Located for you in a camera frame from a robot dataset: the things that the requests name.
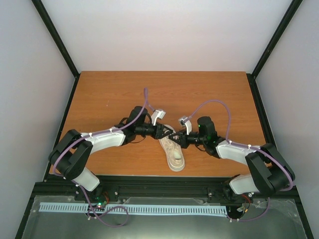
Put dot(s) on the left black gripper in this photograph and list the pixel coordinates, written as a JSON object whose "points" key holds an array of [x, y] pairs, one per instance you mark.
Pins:
{"points": [[160, 136]]}

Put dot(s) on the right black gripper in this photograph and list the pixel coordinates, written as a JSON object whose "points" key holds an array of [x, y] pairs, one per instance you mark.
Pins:
{"points": [[182, 141]]}

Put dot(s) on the white shoelace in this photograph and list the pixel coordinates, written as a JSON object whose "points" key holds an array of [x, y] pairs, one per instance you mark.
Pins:
{"points": [[176, 136]]}

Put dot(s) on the cream white lace sneaker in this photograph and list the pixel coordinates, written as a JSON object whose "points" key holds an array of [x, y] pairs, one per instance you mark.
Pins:
{"points": [[173, 152]]}

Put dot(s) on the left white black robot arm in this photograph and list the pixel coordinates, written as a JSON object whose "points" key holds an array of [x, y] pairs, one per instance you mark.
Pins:
{"points": [[70, 155]]}

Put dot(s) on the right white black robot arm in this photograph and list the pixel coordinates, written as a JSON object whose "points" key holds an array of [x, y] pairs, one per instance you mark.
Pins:
{"points": [[269, 173]]}

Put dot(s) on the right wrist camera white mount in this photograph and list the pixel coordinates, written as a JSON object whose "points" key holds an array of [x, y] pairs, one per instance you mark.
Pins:
{"points": [[185, 122]]}

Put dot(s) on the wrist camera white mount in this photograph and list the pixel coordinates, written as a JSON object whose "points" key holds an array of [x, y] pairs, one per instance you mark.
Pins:
{"points": [[157, 115], [185, 122]]}

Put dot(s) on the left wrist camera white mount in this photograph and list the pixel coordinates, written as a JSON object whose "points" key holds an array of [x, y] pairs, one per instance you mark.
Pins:
{"points": [[157, 115]]}

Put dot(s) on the light blue slotted cable duct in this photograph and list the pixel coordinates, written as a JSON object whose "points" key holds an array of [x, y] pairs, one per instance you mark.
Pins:
{"points": [[138, 210]]}

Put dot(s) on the grey metal base plate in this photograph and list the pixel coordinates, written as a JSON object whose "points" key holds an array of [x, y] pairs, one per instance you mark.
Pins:
{"points": [[274, 219]]}

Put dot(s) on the black aluminium frame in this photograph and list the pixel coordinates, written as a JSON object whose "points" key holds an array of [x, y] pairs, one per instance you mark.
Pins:
{"points": [[155, 186]]}

